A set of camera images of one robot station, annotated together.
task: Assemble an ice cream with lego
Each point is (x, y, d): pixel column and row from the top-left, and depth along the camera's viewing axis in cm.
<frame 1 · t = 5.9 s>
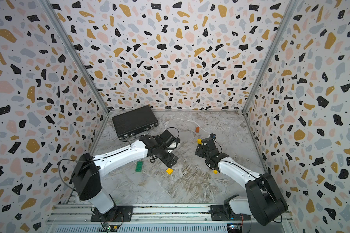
left hand: (171, 157, 82), fingers open
right hand: (201, 148, 90), fingers open
black briefcase: (134, 122, 112), point 4 cm above the table
yellow square lego brick: (169, 171, 89), point 2 cm above the table
orange brown lego piece: (197, 129, 111), on the table

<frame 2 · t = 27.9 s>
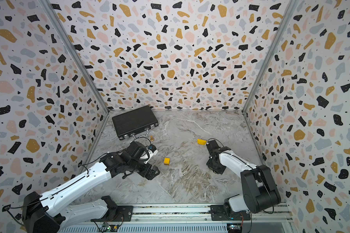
left hand: (154, 168, 76), fingers open
right hand: (212, 167, 90), fingers closed
yellow square lego brick: (166, 161, 92), point 3 cm above the table
small tan round piece: (152, 139, 105), on the table
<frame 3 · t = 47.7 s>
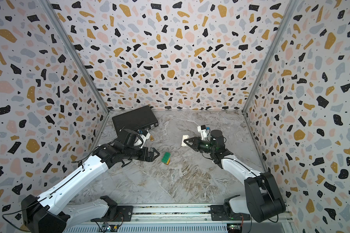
left hand: (154, 152, 75), fingers open
right hand: (185, 143, 80), fingers closed
green lego brick: (165, 157, 89), point 8 cm above the table
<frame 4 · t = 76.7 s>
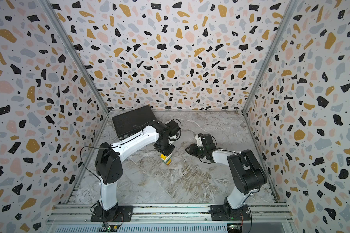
left hand: (168, 153, 84), fingers open
right hand: (187, 150, 93), fingers open
yellow wedge lego piece: (163, 157, 85), point 11 cm above the table
white lego brick: (167, 158, 86), point 10 cm above the table
